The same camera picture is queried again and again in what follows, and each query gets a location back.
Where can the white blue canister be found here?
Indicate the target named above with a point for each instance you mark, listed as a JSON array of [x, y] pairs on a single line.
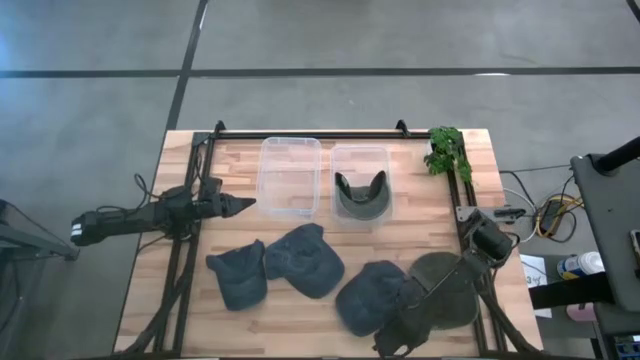
[[580, 265]]

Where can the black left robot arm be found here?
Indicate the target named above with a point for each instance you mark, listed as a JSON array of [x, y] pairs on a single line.
[[125, 220]]

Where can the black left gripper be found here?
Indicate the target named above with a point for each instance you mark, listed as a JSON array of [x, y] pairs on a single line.
[[215, 206]]

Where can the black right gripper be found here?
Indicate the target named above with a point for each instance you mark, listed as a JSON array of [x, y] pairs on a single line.
[[400, 325]]

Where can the green leafy plant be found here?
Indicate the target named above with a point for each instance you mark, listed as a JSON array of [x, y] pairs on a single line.
[[445, 150]]

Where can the pink object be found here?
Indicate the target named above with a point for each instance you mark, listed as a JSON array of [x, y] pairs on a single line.
[[582, 312]]

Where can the dark green visor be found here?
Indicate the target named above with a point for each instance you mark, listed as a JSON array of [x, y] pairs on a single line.
[[362, 205]]

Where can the dark green hat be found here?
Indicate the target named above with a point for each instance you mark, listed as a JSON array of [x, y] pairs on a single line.
[[452, 300]]

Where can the black pole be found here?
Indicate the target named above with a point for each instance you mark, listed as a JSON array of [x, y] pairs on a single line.
[[620, 155]]

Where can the grey metal mounting plate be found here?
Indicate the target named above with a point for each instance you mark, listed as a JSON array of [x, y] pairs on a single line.
[[465, 214]]

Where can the white paper sheet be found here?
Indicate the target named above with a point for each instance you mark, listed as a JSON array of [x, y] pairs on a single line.
[[535, 275]]

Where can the grey cart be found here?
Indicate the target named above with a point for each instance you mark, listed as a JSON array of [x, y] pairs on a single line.
[[610, 225]]

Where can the grey metal stand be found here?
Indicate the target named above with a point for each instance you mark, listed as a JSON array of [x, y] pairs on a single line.
[[30, 240]]

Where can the black aluminium frame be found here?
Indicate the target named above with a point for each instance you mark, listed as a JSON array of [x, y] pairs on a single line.
[[320, 135]]

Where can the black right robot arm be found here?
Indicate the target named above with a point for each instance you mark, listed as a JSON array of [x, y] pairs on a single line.
[[492, 240]]

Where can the black power brick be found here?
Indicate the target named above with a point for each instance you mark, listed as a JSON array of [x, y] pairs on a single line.
[[552, 215]]

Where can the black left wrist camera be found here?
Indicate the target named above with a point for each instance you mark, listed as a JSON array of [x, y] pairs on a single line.
[[211, 186]]

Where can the clear plastic bin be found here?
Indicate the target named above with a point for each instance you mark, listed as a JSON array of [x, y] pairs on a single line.
[[289, 175], [360, 160]]

